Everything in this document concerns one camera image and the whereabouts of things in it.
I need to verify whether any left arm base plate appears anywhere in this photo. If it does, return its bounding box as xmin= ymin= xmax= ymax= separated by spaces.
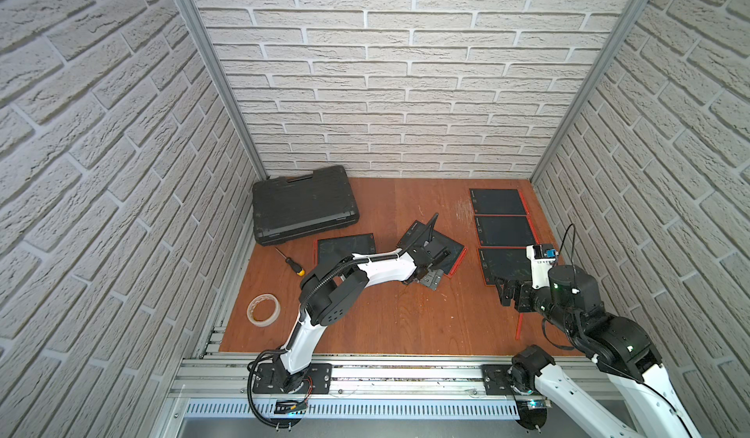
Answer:
xmin=252 ymin=363 xmax=332 ymax=395

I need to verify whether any black screwdriver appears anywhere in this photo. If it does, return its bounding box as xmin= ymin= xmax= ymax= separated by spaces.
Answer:
xmin=275 ymin=248 xmax=306 ymax=277

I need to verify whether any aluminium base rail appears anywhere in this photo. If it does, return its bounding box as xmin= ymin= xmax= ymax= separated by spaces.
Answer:
xmin=151 ymin=355 xmax=641 ymax=437

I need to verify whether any black plastic tool case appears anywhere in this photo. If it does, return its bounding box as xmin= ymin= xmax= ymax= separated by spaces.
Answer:
xmin=252 ymin=166 xmax=361 ymax=247

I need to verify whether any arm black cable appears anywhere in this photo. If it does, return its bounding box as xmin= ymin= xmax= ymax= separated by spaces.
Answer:
xmin=538 ymin=223 xmax=698 ymax=438
xmin=245 ymin=212 xmax=441 ymax=430

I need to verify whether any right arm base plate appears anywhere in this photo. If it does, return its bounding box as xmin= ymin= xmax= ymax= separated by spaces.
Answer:
xmin=480 ymin=364 xmax=527 ymax=396

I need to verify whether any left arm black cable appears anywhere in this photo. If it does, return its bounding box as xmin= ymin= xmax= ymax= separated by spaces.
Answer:
xmin=245 ymin=212 xmax=441 ymax=430

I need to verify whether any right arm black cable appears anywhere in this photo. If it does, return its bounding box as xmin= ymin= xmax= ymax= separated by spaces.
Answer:
xmin=538 ymin=223 xmax=698 ymax=438

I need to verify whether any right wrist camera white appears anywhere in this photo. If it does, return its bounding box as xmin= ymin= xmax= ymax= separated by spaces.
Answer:
xmin=527 ymin=244 xmax=558 ymax=290

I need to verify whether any white tape roll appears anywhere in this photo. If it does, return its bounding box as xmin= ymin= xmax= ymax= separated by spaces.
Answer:
xmin=246 ymin=293 xmax=281 ymax=328

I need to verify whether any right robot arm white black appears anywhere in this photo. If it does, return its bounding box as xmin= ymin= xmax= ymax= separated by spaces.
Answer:
xmin=496 ymin=265 xmax=700 ymax=437

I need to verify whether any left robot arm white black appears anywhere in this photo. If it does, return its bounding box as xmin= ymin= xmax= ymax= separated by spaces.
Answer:
xmin=273 ymin=239 xmax=454 ymax=393

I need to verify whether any writing tablet red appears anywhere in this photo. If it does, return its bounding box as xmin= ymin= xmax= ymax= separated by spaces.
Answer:
xmin=316 ymin=233 xmax=377 ymax=265
xmin=396 ymin=220 xmax=466 ymax=278

